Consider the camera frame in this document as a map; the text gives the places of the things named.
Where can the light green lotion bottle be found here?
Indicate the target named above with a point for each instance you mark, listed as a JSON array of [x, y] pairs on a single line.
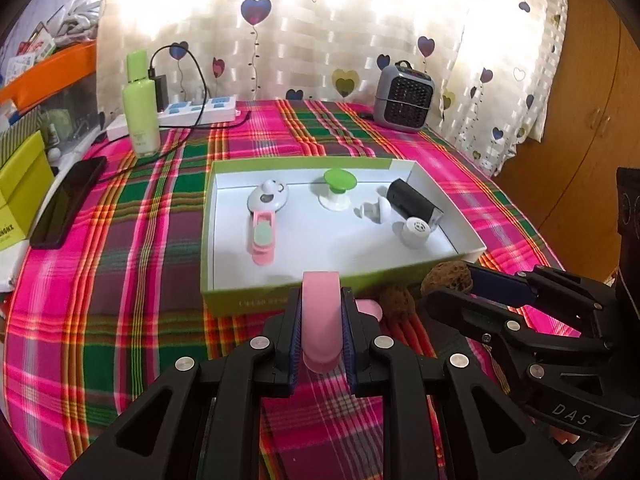
[[142, 110]]

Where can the small black device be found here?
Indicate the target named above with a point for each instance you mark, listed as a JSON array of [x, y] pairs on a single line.
[[412, 202]]

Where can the green cardboard box tray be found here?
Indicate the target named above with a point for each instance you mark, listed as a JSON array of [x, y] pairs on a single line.
[[320, 255]]

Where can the wooden cabinet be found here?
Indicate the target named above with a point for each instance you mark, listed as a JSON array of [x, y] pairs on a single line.
[[575, 135]]

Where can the black smartphone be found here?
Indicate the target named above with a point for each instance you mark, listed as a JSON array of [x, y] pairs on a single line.
[[67, 200]]

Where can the small white bottle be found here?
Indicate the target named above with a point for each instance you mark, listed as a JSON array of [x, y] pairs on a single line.
[[52, 135]]

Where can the person's right hand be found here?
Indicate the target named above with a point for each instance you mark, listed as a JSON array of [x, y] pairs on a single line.
[[565, 437]]

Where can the grey striped box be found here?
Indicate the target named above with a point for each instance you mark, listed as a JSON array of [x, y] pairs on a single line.
[[20, 130]]

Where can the pink clip with green pad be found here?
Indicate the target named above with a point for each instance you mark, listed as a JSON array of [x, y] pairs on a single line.
[[262, 240]]

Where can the white power strip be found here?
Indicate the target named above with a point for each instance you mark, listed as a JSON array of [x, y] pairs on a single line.
[[200, 110]]

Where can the green top white knob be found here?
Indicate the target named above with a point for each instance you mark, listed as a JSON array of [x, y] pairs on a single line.
[[336, 187]]

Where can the plain pink clip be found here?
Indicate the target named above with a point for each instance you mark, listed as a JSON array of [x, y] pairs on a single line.
[[320, 320]]

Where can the black charger plug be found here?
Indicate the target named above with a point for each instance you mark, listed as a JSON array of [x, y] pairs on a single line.
[[160, 91]]

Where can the white hook knob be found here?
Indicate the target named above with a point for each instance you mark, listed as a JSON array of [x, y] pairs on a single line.
[[374, 210]]

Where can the clear storage bin orange lid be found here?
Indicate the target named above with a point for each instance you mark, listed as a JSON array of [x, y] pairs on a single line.
[[50, 75]]

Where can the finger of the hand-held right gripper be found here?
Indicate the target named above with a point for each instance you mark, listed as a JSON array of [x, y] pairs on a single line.
[[465, 312], [500, 285]]

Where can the white panda face knob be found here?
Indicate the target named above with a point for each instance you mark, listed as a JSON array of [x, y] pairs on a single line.
[[270, 197]]

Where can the yellow-green cardboard box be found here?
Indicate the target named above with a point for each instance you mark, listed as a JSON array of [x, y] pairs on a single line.
[[20, 185]]

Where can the cream curtain with hearts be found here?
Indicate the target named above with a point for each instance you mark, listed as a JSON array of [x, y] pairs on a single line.
[[325, 25]]

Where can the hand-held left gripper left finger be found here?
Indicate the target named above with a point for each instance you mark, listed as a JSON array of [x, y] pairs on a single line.
[[295, 340]]

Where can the brown walnut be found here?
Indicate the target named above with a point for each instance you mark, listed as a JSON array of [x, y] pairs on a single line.
[[397, 302], [445, 275]]

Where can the pink green plaid tablecloth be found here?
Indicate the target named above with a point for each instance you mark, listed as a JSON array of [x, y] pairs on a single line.
[[125, 310]]

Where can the small grey heater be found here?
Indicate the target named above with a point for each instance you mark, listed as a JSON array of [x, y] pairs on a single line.
[[402, 97]]

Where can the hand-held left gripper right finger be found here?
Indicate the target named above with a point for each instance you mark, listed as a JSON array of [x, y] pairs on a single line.
[[348, 335]]

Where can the small white round knob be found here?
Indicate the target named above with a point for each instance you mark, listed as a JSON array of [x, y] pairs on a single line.
[[416, 232]]

